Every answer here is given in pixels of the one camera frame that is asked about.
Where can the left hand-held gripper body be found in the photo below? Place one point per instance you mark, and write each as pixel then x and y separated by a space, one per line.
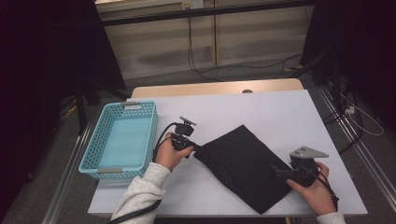
pixel 185 130

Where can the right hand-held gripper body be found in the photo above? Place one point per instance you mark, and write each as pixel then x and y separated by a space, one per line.
pixel 306 152

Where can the black pants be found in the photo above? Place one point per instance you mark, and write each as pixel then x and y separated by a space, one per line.
pixel 243 161

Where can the light blue plastic basket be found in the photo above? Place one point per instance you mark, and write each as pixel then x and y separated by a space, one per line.
pixel 124 140

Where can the person's left hand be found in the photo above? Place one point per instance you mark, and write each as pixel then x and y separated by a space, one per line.
pixel 166 155

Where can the person's right hand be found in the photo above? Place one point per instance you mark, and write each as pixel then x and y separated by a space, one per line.
pixel 320 196

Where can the wooden table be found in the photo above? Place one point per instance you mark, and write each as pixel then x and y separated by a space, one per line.
pixel 186 88

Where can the white plug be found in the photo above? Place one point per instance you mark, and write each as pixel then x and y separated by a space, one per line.
pixel 349 110

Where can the dark table grommet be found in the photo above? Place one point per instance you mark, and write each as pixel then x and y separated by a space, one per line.
pixel 247 91

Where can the black metal stand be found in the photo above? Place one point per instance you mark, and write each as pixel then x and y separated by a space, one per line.
pixel 335 77

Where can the beige wooden cabinet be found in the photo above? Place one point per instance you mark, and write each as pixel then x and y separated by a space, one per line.
pixel 155 46

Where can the black tripod stand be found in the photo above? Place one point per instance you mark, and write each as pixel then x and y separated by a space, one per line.
pixel 81 105

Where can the black horizontal bar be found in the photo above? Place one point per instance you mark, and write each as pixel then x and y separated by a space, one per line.
pixel 202 12

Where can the black curtain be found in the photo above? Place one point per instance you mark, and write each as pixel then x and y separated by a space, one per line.
pixel 358 31
pixel 46 46

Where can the aluminium floor rail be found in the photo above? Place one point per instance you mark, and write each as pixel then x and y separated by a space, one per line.
pixel 65 177
pixel 370 165

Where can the white wall socket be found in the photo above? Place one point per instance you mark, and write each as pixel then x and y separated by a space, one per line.
pixel 193 3

